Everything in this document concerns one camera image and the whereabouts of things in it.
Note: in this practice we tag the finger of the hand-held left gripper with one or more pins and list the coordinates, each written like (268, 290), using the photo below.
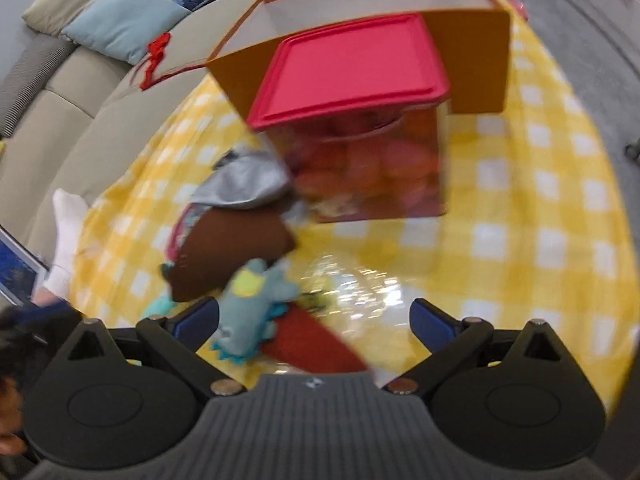
(50, 312)

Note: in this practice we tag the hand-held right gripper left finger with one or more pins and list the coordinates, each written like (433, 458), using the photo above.
(197, 320)

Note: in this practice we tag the yellow checked tablecloth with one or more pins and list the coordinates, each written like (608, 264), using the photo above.
(525, 210)

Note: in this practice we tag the glittery pink teal pouch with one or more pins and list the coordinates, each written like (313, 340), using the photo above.
(182, 225)

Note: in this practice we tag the red ribbon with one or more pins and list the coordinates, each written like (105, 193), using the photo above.
(157, 52)

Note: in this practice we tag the pile of red plush toys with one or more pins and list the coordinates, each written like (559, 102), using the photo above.
(380, 170)

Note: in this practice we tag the teal plush dinosaur toy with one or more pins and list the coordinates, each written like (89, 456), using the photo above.
(245, 310)

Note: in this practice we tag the orange cardboard box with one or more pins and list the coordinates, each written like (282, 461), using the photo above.
(480, 60)

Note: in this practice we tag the grey houndstooth pillow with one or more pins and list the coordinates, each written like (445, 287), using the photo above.
(25, 85)

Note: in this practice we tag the beige fabric sofa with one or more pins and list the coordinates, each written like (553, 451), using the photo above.
(75, 110)

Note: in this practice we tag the silver fabric pouch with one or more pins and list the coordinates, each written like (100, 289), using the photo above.
(245, 180)

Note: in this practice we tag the clear container with red lid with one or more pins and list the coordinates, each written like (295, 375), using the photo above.
(350, 70)

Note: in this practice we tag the person's left hand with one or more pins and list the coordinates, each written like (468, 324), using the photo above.
(9, 410)

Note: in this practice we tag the clear plastic bag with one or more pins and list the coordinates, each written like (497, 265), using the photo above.
(360, 285)

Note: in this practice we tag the black caster wheel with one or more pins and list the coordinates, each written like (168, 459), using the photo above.
(633, 151)

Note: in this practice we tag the person's white sock foot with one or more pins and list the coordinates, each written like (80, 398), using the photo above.
(67, 230)

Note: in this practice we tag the pink toy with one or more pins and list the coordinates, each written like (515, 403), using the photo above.
(518, 7)

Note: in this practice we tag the brown plush cushion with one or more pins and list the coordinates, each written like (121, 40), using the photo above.
(230, 245)

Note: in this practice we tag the beige pillow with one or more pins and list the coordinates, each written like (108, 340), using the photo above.
(60, 0)

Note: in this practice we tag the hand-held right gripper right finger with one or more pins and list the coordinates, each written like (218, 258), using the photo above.
(432, 325)

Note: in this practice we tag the dark red knit cloth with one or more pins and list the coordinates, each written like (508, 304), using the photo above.
(315, 345)

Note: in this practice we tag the white tablet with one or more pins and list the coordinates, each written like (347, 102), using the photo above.
(15, 270)

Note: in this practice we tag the teal cloth toy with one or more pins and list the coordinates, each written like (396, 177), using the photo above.
(160, 306)

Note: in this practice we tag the light blue pillow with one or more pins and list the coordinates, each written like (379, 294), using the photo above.
(120, 25)

